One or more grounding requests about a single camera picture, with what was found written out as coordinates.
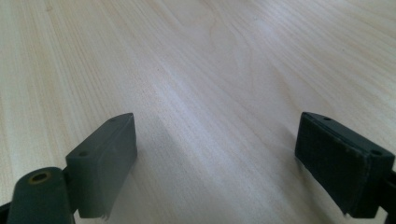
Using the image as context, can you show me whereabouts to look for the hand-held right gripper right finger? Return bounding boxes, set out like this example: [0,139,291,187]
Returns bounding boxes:
[294,111,396,219]

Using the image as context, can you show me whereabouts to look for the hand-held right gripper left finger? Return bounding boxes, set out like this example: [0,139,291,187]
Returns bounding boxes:
[64,112,138,220]

